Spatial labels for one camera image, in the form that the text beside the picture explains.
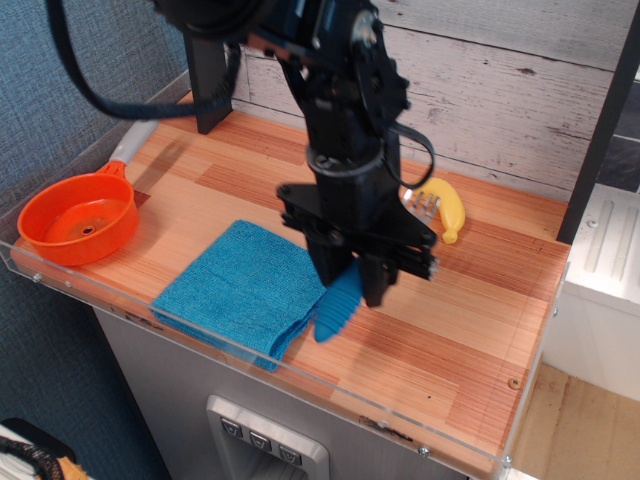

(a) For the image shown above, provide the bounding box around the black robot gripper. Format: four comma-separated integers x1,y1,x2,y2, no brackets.
277,130,436,307

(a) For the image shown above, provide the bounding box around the blue handled fork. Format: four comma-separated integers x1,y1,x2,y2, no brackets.
313,190,441,343

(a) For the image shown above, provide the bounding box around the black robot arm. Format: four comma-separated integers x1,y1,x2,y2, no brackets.
156,1,436,307

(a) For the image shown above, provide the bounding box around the blue folded cloth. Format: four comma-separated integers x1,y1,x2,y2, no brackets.
152,221,326,372

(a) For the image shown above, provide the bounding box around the yellow toy banana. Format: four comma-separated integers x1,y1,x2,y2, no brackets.
415,178,466,244

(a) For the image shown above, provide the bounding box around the silver toy fridge cabinet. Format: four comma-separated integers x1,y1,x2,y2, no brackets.
92,304,484,480

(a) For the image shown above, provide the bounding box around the white ribbed side unit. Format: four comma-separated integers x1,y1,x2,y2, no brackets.
542,185,639,400

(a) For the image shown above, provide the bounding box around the clear acrylic table guard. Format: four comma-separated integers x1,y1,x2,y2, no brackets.
4,61,568,479

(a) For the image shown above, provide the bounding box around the black orange bag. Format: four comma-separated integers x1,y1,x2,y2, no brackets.
1,418,91,479

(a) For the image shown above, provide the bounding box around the dark grey right post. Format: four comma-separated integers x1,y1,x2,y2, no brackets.
556,5,639,245

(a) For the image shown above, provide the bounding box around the dark grey post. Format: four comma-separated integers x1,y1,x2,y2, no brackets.
556,5,639,245
184,36,233,135

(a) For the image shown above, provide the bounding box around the dark grey left post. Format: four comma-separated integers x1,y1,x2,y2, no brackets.
184,36,233,135

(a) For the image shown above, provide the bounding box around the orange toy pot grey handle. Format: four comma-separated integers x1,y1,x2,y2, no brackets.
17,120,159,266

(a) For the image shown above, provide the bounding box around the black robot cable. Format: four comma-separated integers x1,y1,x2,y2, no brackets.
45,0,435,191

